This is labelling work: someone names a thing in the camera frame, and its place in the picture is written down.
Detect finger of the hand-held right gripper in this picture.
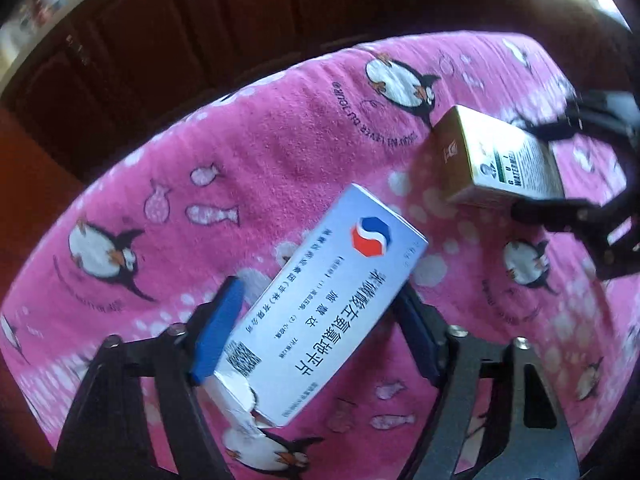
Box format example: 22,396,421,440
515,90,640,152
509,150,640,282

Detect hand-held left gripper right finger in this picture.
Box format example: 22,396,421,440
394,285,584,480

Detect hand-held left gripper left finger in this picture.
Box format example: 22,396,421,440
52,275,246,480

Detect gold and green carton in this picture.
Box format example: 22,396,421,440
427,105,566,208

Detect white medicine box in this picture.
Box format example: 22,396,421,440
212,183,430,428

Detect pink penguin print blanket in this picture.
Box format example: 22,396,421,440
0,30,640,480

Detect brown wooden base cabinets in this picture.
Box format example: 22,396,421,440
0,0,626,311

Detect grey kitchen countertop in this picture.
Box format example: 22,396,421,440
0,0,146,96

